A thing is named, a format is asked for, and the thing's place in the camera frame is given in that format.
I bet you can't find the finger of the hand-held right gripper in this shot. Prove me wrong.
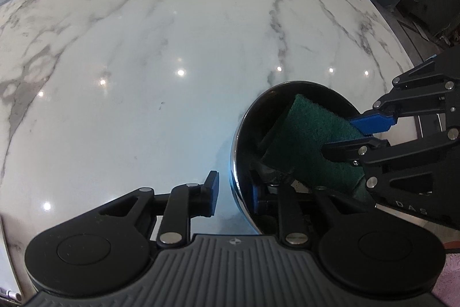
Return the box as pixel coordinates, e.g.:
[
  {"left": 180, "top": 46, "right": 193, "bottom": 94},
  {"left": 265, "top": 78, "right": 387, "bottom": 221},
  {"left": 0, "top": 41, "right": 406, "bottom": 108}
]
[
  {"left": 348, "top": 57, "right": 454, "bottom": 136},
  {"left": 321, "top": 126, "right": 460, "bottom": 226}
]

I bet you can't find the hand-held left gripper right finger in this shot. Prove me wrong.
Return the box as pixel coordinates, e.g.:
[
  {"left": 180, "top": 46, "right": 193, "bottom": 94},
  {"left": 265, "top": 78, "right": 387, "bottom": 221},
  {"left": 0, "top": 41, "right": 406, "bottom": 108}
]
[{"left": 250, "top": 170, "right": 374, "bottom": 248}]

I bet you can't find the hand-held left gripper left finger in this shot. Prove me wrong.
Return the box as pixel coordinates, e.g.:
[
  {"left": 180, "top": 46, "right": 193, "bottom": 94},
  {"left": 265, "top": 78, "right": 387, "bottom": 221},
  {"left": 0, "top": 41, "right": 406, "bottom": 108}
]
[{"left": 97, "top": 170, "right": 221, "bottom": 249}]

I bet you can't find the stainless steel bowl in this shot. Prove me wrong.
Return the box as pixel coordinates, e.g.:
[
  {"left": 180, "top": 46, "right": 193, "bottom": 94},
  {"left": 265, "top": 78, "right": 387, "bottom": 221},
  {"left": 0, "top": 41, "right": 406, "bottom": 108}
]
[{"left": 229, "top": 80, "right": 364, "bottom": 236}]

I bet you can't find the green scouring pad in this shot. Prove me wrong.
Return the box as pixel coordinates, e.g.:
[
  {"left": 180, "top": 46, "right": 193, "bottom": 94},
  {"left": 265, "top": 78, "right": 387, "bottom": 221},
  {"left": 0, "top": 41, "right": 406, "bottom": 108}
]
[{"left": 259, "top": 94, "right": 374, "bottom": 203}]

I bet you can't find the dark planter box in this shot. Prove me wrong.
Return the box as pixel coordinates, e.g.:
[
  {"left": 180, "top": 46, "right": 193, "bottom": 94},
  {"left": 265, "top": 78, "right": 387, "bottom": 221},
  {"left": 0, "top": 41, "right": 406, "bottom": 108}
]
[{"left": 397, "top": 0, "right": 460, "bottom": 38}]

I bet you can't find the pink fluffy mat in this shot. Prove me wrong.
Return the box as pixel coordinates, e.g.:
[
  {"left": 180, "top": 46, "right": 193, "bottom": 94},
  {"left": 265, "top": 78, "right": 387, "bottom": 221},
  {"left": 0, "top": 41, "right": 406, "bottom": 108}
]
[{"left": 431, "top": 255, "right": 460, "bottom": 307}]

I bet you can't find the white pen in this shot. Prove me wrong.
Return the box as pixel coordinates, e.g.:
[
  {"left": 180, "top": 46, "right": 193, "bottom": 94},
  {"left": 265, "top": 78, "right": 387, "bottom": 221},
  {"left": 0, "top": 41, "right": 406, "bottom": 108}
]
[{"left": 0, "top": 288, "right": 23, "bottom": 301}]

